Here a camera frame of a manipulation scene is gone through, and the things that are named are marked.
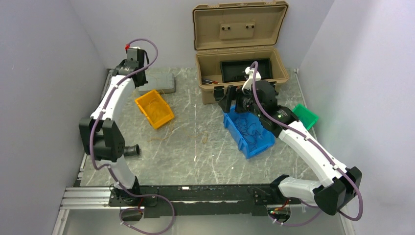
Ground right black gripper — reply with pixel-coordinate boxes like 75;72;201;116
218;85;263;118

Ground orange plastic bin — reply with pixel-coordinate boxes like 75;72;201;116
135;90;175;130

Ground purple thin cable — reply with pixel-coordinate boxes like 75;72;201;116
234;115;270;151

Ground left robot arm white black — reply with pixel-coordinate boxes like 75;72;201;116
79;47;149;206

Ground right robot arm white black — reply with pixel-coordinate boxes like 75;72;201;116
217;81;364;221

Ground grey plastic case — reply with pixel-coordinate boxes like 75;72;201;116
138;72;176;95

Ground screwdrivers in toolbox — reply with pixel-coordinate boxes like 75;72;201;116
202;79;219;85

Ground black tray in toolbox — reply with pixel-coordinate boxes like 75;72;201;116
219;58;273;83

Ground blue plastic bin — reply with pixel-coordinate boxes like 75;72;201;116
223;105;276;159

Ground tan open toolbox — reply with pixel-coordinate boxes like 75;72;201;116
192;0;289;104

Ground green plastic bin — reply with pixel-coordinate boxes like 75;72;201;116
293;104;319;130

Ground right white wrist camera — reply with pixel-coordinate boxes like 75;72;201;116
242;67;261;91

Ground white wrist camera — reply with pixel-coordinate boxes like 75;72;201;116
125;44;141;53
242;67;261;91

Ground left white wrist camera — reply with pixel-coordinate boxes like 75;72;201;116
125;44;141;53

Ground black corrugated hose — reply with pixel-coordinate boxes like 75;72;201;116
123;144;140;158

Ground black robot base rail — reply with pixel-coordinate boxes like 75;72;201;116
60;176;302;218

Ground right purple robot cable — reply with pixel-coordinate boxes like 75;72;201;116
249;61;364;227

